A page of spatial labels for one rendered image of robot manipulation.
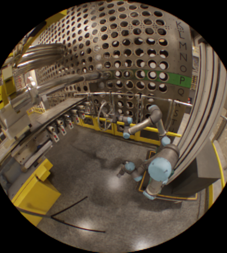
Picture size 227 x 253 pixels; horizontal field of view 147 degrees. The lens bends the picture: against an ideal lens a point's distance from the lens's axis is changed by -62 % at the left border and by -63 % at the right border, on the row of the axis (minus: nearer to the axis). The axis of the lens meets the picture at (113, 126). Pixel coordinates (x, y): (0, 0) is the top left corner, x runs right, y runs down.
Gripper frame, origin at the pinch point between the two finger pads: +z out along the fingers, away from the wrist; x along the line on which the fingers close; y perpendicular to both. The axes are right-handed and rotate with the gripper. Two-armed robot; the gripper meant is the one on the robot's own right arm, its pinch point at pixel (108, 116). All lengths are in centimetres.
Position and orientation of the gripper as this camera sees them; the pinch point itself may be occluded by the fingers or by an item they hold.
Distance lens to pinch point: 114.9
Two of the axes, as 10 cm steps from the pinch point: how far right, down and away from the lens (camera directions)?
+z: -9.0, -2.0, 4.0
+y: 3.1, 3.6, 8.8
